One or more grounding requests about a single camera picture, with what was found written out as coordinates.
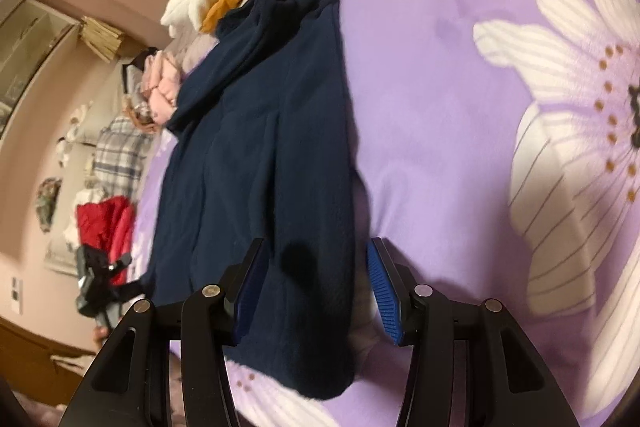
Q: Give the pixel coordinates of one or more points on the navy fleece jacket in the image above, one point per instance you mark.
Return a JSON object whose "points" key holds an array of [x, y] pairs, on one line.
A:
{"points": [[260, 147]]}

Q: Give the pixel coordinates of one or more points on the black cloth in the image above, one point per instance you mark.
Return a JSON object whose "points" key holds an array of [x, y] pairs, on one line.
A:
{"points": [[141, 57]]}

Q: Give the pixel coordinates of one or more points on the beige patterned cloth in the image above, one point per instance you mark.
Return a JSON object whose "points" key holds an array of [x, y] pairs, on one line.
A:
{"points": [[137, 114]]}

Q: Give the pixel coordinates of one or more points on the grey garment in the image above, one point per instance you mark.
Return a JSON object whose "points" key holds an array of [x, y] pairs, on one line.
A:
{"points": [[132, 79]]}

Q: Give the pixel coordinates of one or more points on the plaid pillow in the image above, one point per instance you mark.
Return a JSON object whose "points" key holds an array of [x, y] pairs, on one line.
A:
{"points": [[120, 152]]}

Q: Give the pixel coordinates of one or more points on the brown wooden furniture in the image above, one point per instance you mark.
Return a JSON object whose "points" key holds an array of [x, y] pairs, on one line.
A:
{"points": [[30, 343]]}

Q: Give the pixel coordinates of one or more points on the pink garment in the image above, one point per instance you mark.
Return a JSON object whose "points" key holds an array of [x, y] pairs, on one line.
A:
{"points": [[165, 92]]}

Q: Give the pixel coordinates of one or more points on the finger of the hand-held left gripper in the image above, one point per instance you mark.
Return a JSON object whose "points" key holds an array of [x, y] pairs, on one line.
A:
{"points": [[120, 263], [131, 292]]}

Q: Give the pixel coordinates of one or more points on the beige tassel hanging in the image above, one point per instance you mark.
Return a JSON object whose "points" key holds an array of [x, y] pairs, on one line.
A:
{"points": [[102, 39]]}

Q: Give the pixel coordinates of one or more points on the white wall switch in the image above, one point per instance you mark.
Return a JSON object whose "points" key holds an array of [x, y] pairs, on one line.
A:
{"points": [[16, 294]]}

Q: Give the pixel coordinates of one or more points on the white lace cloth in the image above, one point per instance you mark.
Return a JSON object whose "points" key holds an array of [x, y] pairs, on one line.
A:
{"points": [[90, 196]]}

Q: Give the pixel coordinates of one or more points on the purple floral bedsheet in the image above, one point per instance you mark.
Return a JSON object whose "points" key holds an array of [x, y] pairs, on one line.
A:
{"points": [[425, 107]]}

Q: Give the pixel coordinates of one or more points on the floral patterned cushion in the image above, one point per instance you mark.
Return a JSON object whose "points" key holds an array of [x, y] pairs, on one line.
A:
{"points": [[47, 202]]}

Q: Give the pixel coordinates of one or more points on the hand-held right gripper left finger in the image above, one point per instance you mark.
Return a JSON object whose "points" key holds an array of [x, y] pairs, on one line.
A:
{"points": [[250, 287]]}

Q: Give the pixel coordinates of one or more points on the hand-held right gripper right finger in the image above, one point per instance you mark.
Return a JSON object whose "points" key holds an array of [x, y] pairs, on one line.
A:
{"points": [[382, 292]]}

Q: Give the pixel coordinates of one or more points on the red quilted jacket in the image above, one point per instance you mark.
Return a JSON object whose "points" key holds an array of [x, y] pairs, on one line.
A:
{"points": [[100, 222]]}

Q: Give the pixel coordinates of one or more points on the white plush toy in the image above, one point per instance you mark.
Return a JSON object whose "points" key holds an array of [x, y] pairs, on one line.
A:
{"points": [[62, 152], [79, 124]]}

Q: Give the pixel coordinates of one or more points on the white wall shelf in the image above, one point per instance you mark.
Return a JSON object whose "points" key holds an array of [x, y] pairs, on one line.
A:
{"points": [[50, 52]]}

